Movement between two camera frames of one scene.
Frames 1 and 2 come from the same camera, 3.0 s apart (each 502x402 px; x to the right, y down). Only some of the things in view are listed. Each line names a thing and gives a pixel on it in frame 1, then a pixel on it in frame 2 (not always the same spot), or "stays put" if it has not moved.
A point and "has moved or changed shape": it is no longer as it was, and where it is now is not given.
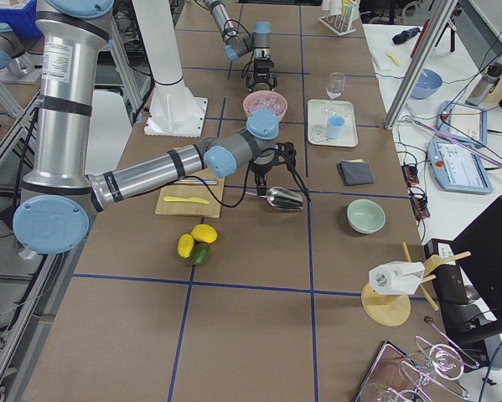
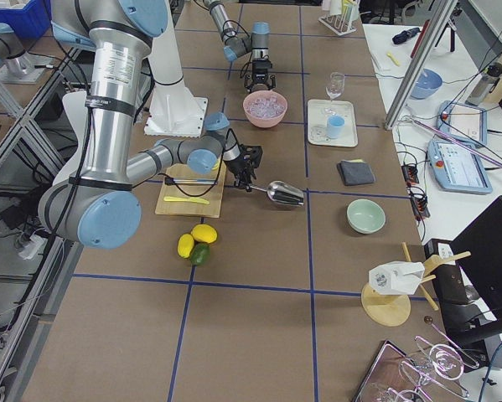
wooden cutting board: (213, 193) stays put
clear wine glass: (337, 85) stays put
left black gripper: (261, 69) stays put
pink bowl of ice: (266, 100) stays put
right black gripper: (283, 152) → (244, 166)
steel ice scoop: (282, 198) has moved or changed shape
